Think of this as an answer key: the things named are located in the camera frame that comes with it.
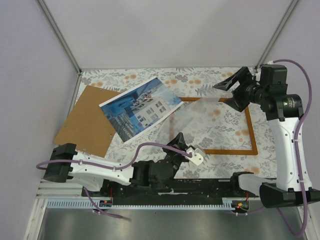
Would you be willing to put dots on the clear glass pane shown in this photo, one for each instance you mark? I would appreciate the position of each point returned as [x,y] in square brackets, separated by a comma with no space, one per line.
[214,125]

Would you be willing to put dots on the building photo print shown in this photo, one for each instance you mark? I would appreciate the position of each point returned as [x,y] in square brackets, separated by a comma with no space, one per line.
[138,110]

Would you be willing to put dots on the left aluminium corner post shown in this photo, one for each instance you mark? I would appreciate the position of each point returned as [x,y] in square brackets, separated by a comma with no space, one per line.
[58,34]

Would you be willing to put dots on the brown cardboard backing board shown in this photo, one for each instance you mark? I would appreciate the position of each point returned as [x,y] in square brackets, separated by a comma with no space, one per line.
[86,126]

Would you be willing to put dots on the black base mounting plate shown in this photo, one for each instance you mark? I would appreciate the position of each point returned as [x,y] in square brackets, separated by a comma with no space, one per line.
[201,191]

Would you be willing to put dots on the aluminium rail frame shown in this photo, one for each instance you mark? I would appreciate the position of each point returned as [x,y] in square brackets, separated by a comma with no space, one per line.
[72,191]

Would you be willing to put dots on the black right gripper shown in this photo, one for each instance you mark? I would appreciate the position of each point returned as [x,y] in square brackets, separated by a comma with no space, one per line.
[245,76]

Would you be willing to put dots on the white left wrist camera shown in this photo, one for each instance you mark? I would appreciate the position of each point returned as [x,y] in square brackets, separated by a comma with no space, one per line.
[197,154]

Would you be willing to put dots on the aluminium corner post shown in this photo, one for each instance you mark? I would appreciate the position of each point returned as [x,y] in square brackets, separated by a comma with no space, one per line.
[277,32]
[58,34]

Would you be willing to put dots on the right aluminium corner post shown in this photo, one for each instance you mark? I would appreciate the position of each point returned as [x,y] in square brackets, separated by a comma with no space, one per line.
[277,32]

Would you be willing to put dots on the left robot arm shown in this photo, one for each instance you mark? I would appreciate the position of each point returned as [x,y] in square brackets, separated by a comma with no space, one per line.
[66,164]

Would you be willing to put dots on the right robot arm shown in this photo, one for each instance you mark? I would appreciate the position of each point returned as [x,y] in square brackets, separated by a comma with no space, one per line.
[284,114]

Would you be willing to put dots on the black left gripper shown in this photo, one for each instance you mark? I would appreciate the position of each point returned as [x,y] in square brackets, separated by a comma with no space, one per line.
[179,142]

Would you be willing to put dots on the wooden picture frame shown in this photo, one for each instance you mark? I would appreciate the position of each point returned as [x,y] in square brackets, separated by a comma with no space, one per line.
[252,152]

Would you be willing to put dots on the floral patterned table mat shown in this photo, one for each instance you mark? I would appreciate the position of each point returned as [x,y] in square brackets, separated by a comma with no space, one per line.
[186,82]

